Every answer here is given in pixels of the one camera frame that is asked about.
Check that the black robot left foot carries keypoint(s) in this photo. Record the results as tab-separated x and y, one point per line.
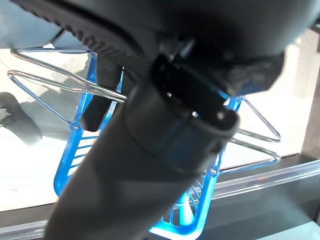
22	125

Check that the blue plastic shopping basket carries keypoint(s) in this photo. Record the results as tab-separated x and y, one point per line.
75	135

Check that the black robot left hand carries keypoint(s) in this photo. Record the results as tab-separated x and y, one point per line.
140	187

